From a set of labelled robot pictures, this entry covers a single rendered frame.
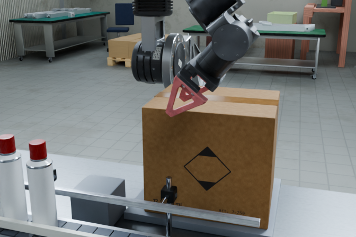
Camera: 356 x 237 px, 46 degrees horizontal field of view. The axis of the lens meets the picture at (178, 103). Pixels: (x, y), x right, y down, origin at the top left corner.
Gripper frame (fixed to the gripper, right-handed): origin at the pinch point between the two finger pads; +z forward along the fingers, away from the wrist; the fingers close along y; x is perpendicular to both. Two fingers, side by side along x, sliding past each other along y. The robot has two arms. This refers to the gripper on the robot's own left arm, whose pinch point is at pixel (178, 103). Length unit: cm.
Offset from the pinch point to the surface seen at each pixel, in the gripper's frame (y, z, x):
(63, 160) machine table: -40, 59, -16
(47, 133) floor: -257, 219, -76
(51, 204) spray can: 5.5, 33.5, -6.0
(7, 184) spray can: 6.0, 36.9, -15.8
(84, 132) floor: -268, 199, -51
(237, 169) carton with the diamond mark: -12.5, 7.7, 19.5
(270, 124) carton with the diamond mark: -12.6, -5.1, 17.6
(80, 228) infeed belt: 2.3, 36.2, 2.1
